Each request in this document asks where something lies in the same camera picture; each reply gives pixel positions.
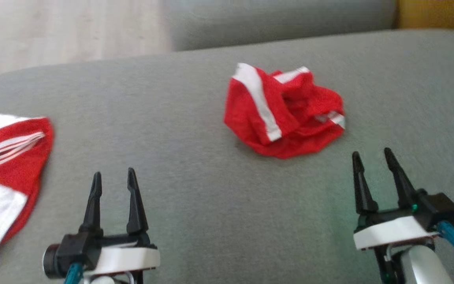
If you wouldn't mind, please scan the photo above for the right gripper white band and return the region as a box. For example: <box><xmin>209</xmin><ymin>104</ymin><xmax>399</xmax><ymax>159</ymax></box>
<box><xmin>352</xmin><ymin>148</ymin><xmax>439</xmax><ymax>251</ymax></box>

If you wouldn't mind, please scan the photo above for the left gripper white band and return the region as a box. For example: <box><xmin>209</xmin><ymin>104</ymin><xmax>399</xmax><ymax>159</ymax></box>
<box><xmin>79</xmin><ymin>168</ymin><xmax>160</xmax><ymax>275</ymax></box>

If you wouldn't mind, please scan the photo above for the red and white striped garment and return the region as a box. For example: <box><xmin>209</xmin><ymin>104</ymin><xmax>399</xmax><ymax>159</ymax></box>
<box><xmin>0</xmin><ymin>114</ymin><xmax>54</xmax><ymax>275</ymax></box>

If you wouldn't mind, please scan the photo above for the red garment with white bands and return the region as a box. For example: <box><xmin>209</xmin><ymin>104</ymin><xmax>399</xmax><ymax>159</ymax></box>
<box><xmin>223</xmin><ymin>62</ymin><xmax>346</xmax><ymax>159</ymax></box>

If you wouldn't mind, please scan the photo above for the grey fabric sofa chaise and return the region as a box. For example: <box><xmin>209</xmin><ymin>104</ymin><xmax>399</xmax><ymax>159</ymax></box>
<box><xmin>0</xmin><ymin>28</ymin><xmax>454</xmax><ymax>284</ymax></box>

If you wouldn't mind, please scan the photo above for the yellow cushion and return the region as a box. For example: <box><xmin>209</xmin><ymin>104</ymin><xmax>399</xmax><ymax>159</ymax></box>
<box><xmin>398</xmin><ymin>0</ymin><xmax>454</xmax><ymax>38</ymax></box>

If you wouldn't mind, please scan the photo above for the left teal plug black cable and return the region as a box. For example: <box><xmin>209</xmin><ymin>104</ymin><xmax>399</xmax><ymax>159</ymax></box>
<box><xmin>64</xmin><ymin>262</ymin><xmax>84</xmax><ymax>284</ymax></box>

